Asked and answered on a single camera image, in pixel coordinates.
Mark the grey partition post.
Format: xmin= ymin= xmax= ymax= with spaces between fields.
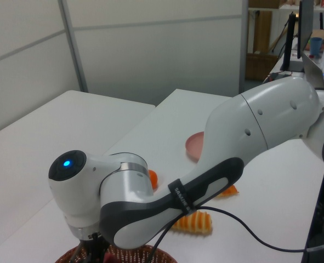
xmin=238 ymin=0 xmax=251 ymax=96
xmin=58 ymin=0 xmax=89 ymax=93

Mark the pink plate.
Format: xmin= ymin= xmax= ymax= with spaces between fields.
xmin=185 ymin=131 xmax=206 ymax=165

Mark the black monitor stand pole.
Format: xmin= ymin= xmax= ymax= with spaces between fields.
xmin=283 ymin=12 xmax=298 ymax=71

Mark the blue cup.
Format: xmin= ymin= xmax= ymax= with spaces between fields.
xmin=310 ymin=37 xmax=323 ymax=57

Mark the ridged toy bread roll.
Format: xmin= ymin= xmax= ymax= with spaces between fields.
xmin=170 ymin=210 xmax=213 ymax=236

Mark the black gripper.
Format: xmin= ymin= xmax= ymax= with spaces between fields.
xmin=78 ymin=232 xmax=109 ymax=263

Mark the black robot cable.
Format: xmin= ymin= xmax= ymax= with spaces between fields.
xmin=150 ymin=205 xmax=324 ymax=263

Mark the brown woven basket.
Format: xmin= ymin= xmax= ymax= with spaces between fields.
xmin=54 ymin=244 xmax=179 ymax=263

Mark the toy orange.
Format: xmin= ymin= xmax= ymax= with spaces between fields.
xmin=147 ymin=169 xmax=159 ymax=190

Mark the grey laptop lid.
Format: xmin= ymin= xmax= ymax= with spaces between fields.
xmin=300 ymin=52 xmax=324 ymax=90

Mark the tall cardboard panel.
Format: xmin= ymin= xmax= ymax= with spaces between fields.
xmin=253 ymin=10 xmax=272 ymax=54

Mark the brown cardboard box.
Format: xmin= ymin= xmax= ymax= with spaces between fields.
xmin=246 ymin=53 xmax=278 ymax=82

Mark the braided toy bread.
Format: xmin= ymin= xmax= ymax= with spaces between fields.
xmin=218 ymin=185 xmax=240 ymax=199

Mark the black monitor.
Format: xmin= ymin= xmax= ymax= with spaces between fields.
xmin=297 ymin=0 xmax=315 ymax=60

